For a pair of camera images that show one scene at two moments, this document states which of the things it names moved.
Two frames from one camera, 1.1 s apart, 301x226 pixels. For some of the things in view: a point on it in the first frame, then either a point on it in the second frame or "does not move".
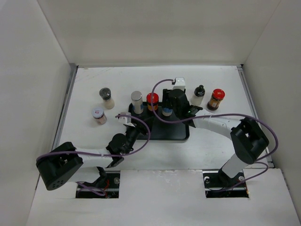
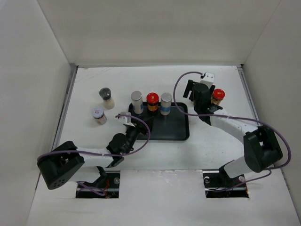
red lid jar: [155, 101] does not move
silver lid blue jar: [137, 99] does not move
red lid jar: [217, 95] does not move
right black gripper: [165, 97] -> [189, 87]
